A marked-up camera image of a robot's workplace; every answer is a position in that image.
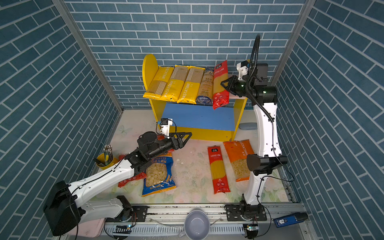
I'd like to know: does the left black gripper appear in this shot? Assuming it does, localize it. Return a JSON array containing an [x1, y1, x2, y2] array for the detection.
[[147, 131, 191, 161]]

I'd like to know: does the red spaghetti bag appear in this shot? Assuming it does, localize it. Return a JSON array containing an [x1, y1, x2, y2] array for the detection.
[[208, 146, 231, 194], [213, 61, 230, 110]]

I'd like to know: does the blue-top Moli pasta bag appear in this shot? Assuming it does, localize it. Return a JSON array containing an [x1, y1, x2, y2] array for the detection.
[[196, 68, 214, 105]]

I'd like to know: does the yellow spaghetti bag long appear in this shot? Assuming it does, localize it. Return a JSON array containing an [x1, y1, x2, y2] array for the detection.
[[160, 66, 189, 102]]

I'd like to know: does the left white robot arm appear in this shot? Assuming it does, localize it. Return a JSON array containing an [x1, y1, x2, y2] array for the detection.
[[43, 132, 192, 236]]

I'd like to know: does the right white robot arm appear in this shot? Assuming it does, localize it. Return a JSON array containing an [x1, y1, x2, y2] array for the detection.
[[221, 61, 288, 220]]

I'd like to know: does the yellow shelf unit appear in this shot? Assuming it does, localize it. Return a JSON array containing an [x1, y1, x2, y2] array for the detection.
[[142, 54, 247, 142]]

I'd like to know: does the blue shell pasta bag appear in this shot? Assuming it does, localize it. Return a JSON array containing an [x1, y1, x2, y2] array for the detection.
[[142, 152, 177, 197]]

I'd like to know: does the orange pasta bag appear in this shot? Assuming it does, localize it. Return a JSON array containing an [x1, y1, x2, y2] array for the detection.
[[224, 140, 254, 182]]

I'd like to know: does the grey oval case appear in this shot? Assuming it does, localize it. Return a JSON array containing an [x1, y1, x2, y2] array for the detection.
[[239, 123, 258, 131]]

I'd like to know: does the red macaroni bag lower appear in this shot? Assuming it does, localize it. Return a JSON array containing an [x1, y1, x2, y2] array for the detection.
[[118, 172, 147, 188]]

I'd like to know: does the yellow pen cup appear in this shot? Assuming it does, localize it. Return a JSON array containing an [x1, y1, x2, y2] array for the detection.
[[93, 145, 119, 170]]

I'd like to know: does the grey bowl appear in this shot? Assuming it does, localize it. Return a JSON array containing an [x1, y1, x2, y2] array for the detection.
[[178, 210, 211, 240]]

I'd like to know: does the pink tray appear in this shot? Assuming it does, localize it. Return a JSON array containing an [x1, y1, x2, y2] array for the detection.
[[67, 219, 105, 238]]

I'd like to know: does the blue handheld device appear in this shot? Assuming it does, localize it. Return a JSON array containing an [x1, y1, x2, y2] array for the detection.
[[274, 212, 309, 228]]

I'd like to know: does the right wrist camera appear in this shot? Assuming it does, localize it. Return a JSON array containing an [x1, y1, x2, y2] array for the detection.
[[237, 60, 249, 81]]

